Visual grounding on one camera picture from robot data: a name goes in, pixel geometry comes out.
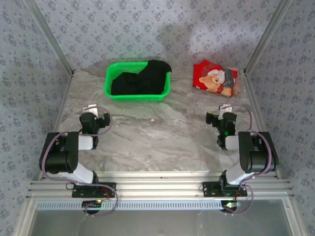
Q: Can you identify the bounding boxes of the black controller board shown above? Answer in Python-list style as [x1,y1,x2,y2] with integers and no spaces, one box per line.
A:
[220,200,241,213]
[82,200,103,214]

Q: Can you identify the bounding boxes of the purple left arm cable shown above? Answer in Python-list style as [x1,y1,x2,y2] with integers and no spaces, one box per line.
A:
[40,106,119,217]

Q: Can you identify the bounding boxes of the aluminium table side rail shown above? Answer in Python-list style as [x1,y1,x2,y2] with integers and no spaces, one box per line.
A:
[244,70,281,179]
[36,71,74,181]

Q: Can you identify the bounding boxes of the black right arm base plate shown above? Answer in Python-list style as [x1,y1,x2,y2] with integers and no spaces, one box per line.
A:
[202,181,248,198]

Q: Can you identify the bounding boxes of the green plastic mesh basket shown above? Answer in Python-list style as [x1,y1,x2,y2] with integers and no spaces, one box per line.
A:
[103,61,172,103]

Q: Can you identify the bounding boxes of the aluminium lower frame bar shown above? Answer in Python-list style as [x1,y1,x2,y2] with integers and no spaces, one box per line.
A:
[282,198,307,236]
[13,198,37,236]

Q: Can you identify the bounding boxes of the aluminium frame post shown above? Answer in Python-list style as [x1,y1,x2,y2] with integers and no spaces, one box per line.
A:
[243,0,294,76]
[24,0,75,76]

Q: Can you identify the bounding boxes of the aluminium mounting rail beam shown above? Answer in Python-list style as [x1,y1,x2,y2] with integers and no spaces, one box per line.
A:
[26,171,295,200]

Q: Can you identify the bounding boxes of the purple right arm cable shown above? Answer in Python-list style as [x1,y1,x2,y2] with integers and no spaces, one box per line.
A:
[222,104,274,215]

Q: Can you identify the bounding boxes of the black t-shirt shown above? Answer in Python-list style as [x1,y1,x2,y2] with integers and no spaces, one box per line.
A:
[110,59,173,96]

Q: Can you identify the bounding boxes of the red teddy bear package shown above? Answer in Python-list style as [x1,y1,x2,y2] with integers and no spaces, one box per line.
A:
[192,59,239,98]

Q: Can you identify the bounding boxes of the grey slotted cable duct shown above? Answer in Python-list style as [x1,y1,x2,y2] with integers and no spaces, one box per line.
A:
[36,199,237,211]

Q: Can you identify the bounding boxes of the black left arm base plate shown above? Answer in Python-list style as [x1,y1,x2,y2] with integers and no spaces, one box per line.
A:
[72,181,117,199]

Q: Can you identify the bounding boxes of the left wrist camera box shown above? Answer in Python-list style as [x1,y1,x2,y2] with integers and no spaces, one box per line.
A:
[83,105,98,116]

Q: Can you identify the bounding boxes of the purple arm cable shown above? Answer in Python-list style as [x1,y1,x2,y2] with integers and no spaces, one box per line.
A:
[222,104,274,215]
[40,106,119,217]

